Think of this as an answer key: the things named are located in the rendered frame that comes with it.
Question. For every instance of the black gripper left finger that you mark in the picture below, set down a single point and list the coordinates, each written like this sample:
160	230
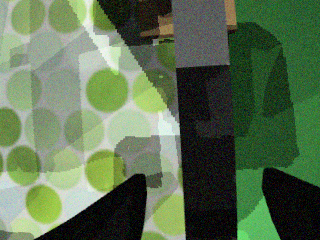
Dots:
119	215

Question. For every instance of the green flat mat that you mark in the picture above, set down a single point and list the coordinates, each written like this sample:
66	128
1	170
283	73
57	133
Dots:
275	67

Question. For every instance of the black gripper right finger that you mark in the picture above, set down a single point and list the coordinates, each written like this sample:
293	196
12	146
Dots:
294	205

